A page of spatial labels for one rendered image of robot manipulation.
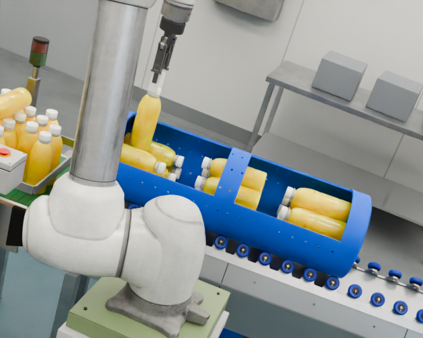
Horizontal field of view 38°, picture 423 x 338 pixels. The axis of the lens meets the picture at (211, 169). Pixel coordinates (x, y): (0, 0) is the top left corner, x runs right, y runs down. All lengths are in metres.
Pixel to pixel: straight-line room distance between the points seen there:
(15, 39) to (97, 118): 4.95
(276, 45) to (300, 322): 3.47
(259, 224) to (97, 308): 0.65
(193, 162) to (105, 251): 0.89
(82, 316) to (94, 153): 0.37
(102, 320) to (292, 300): 0.79
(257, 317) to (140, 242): 0.86
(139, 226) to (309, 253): 0.74
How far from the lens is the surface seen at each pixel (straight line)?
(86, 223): 1.28
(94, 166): 1.27
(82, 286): 2.39
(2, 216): 2.03
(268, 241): 1.89
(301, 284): 1.98
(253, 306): 2.03
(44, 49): 2.43
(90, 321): 1.39
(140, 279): 1.34
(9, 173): 1.82
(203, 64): 5.39
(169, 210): 1.29
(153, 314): 1.39
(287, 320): 2.05
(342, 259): 1.90
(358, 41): 5.10
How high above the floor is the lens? 1.95
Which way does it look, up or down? 24 degrees down
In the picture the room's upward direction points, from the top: 18 degrees clockwise
